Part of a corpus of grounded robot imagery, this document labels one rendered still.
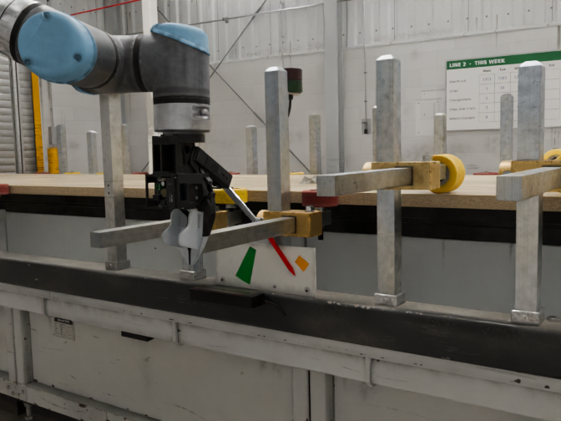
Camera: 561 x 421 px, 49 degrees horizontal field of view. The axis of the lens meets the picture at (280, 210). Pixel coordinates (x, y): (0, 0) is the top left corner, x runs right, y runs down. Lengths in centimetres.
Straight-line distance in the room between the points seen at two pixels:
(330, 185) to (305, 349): 55
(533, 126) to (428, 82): 756
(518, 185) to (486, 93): 762
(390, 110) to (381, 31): 780
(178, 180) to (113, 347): 124
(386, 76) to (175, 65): 40
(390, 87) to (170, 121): 42
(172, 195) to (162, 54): 21
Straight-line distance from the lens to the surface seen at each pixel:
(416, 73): 868
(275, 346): 137
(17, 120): 391
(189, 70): 97
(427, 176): 111
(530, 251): 108
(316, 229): 125
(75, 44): 87
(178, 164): 96
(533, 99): 107
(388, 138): 115
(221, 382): 182
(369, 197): 134
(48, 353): 240
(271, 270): 129
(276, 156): 127
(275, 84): 127
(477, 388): 120
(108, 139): 161
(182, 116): 96
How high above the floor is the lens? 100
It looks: 6 degrees down
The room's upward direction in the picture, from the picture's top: 1 degrees counter-clockwise
